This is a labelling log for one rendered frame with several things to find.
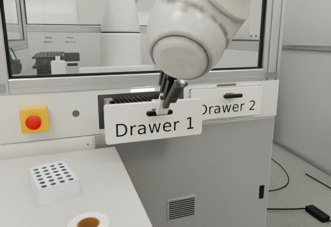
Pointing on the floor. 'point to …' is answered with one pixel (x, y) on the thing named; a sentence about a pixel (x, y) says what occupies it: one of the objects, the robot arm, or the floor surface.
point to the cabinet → (188, 172)
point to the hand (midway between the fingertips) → (163, 104)
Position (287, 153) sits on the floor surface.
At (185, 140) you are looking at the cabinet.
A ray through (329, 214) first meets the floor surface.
